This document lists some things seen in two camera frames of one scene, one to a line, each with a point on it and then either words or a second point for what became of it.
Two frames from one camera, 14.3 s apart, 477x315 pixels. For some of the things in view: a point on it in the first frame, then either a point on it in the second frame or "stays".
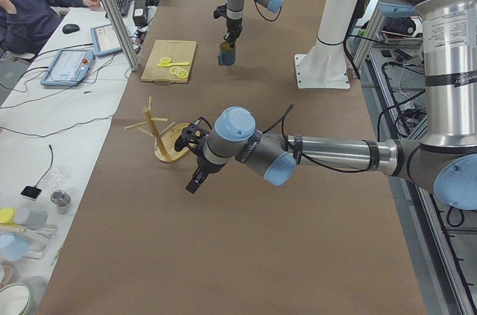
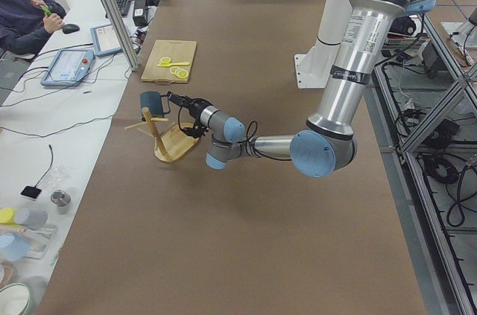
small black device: x=31 y=191 stays
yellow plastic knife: x=182 y=63 stays
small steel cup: x=61 y=198 stays
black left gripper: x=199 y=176 to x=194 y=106
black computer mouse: x=70 y=27 stays
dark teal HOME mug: x=226 y=54 to x=152 y=100
